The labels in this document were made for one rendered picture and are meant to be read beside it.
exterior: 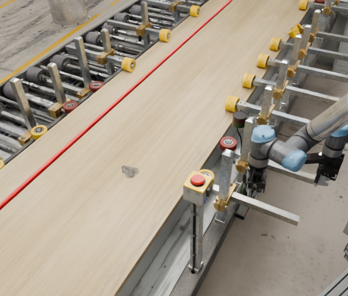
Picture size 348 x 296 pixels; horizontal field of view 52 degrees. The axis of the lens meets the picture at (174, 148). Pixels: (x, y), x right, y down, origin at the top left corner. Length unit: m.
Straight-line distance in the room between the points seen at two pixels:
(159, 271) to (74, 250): 0.41
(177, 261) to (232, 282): 0.73
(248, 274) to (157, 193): 1.03
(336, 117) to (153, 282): 0.97
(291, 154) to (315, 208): 1.55
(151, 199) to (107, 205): 0.18
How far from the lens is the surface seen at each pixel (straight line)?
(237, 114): 1.55
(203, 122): 1.83
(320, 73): 2.24
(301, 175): 1.69
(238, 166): 1.67
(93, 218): 1.46
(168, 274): 1.61
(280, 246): 2.48
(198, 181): 1.09
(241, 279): 2.32
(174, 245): 1.68
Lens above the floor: 2.04
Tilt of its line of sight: 43 degrees down
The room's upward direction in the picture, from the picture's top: 2 degrees counter-clockwise
